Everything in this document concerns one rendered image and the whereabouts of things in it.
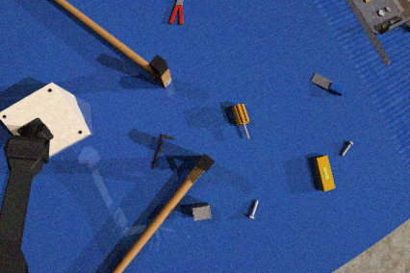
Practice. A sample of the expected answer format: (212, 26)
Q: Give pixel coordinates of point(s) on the long wooden pole with black end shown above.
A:
(203, 164)

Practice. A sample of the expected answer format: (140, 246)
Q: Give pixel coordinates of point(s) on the yellow rectangular block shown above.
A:
(324, 173)

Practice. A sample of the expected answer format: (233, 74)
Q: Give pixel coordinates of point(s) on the orange long-handled scraper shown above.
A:
(158, 66)

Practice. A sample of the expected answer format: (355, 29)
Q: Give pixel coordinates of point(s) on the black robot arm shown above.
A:
(25, 156)

